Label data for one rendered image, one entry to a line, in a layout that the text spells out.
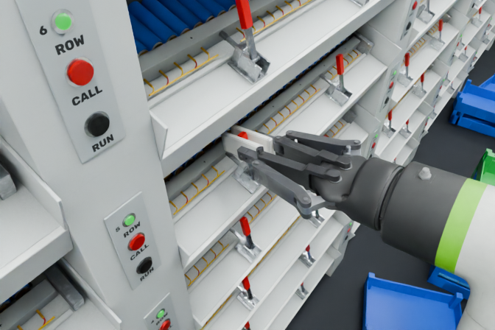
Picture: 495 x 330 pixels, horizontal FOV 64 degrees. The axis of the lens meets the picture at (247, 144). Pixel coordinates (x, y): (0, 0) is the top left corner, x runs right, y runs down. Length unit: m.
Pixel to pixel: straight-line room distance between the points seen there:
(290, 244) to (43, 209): 0.71
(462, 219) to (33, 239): 0.35
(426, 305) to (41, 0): 1.48
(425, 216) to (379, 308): 1.13
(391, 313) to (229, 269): 0.89
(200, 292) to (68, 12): 0.53
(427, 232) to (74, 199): 0.30
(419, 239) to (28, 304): 0.39
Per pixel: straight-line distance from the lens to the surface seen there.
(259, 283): 0.92
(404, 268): 1.62
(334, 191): 0.44
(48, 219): 0.35
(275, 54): 0.50
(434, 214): 0.40
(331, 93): 0.75
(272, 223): 0.77
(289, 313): 1.31
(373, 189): 0.42
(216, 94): 0.43
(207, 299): 0.70
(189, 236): 0.53
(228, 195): 0.56
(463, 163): 2.11
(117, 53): 0.29
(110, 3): 0.28
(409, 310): 1.54
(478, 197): 0.41
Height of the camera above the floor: 1.31
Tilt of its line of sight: 42 degrees down
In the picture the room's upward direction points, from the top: straight up
